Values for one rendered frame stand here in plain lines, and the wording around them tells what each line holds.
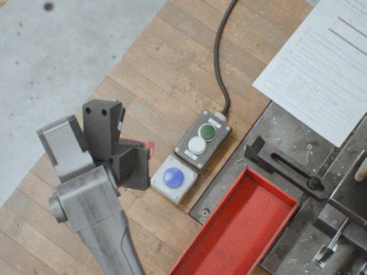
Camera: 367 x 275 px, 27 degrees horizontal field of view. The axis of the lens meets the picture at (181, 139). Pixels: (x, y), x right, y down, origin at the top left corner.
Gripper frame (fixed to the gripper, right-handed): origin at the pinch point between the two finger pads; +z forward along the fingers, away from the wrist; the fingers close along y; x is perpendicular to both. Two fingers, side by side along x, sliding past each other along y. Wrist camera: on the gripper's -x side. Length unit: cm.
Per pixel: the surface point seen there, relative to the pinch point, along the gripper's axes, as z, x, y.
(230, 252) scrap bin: 19.8, 27.0, -8.2
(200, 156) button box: 25.7, 10.9, 0.1
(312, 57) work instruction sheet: 48, -5, -15
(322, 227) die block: 25.7, 21.4, -24.0
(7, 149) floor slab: 88, 44, 90
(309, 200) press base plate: 31.3, 19.0, -20.2
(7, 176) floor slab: 84, 51, 87
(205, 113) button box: 30.5, 4.0, 1.0
